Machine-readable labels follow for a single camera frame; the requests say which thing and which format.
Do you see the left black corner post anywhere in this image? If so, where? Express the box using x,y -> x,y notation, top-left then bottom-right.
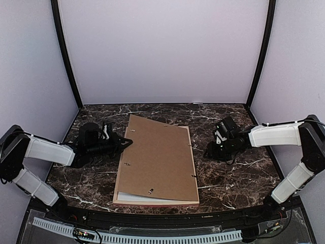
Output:
50,0 -> 83,110

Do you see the black corner post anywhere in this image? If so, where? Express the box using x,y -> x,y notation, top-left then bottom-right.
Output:
246,0 -> 276,108
50,0 -> 83,110

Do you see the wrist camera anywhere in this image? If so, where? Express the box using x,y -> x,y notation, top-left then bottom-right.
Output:
102,123 -> 113,140
213,129 -> 227,144

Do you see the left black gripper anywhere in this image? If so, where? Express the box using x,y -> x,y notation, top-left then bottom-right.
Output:
87,132 -> 132,159

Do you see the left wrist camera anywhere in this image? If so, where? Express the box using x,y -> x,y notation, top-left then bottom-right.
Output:
102,123 -> 113,140

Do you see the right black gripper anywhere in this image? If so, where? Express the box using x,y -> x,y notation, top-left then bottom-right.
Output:
204,137 -> 237,162

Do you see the right black corner post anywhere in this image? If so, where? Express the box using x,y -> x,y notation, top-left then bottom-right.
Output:
246,0 -> 276,108

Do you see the brown cardboard backing board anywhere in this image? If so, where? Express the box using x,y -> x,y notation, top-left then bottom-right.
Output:
113,114 -> 200,202

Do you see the black front rail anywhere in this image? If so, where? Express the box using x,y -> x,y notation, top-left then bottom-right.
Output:
27,200 -> 289,230

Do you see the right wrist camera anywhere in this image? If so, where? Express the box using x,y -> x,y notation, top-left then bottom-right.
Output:
213,129 -> 227,144

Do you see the cat and books photo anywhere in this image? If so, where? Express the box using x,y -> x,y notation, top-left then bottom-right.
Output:
117,192 -> 175,202

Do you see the white slotted cable duct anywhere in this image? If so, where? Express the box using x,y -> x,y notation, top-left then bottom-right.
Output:
31,217 -> 242,244

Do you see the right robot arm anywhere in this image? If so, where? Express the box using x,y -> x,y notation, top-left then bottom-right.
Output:
204,114 -> 324,221

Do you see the pink wooden picture frame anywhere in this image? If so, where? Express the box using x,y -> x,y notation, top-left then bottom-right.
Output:
112,126 -> 200,206

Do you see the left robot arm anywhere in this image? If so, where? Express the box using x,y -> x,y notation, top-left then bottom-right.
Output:
1,123 -> 133,222

